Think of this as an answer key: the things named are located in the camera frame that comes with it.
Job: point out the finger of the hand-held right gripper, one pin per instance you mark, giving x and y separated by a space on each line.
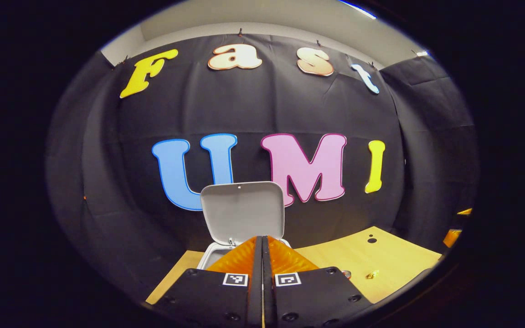
451 238
465 211

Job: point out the wooden desktop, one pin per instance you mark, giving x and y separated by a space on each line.
381 259

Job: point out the yellow paper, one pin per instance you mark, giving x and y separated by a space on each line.
372 274

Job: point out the white desktop garbage bin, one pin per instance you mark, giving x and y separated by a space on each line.
244 209

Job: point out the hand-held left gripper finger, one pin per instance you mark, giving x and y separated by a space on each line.
257 282
267 282

